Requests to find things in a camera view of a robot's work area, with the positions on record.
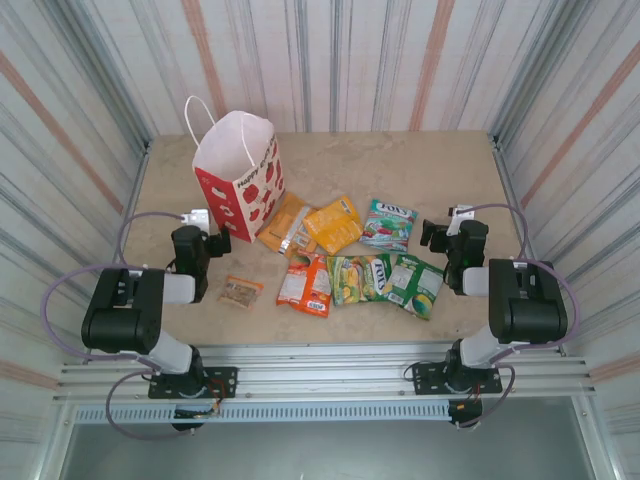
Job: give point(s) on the orange-brown long snack packet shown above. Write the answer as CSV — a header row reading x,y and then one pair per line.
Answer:
x,y
280,225

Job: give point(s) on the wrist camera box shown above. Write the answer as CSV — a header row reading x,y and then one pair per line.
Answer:
x,y
196,219
462,212

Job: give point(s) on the small clear nut bar packet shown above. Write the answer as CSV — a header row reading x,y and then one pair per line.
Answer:
x,y
240,291

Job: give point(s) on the red white paper bag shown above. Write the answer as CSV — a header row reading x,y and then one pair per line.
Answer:
x,y
240,150

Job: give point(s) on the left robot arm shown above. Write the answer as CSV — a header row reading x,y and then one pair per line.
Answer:
x,y
120,310

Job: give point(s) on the orange white snack bag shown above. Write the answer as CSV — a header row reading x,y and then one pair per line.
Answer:
x,y
306,285

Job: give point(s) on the aluminium mounting rail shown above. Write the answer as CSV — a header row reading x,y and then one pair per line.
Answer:
x,y
320,370

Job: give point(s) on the green yellow Fox's candy bag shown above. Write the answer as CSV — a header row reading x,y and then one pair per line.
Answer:
x,y
357,280

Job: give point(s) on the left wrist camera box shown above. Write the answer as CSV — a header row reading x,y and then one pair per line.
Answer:
x,y
196,219

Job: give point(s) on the teal red Fox's candy bag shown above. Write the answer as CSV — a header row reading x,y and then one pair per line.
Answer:
x,y
389,225

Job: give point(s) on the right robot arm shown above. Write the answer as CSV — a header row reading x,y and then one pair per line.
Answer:
x,y
525,305

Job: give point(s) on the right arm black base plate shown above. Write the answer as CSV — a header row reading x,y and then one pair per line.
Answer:
x,y
425,375

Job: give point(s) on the dark green snack bag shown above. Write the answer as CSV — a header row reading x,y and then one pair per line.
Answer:
x,y
417,287

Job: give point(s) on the yellow snack packet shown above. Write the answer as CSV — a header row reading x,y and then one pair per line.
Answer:
x,y
332,227

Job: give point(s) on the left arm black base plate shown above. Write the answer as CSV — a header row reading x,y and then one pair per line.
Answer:
x,y
225,377

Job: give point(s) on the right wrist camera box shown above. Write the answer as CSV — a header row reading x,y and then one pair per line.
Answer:
x,y
462,212

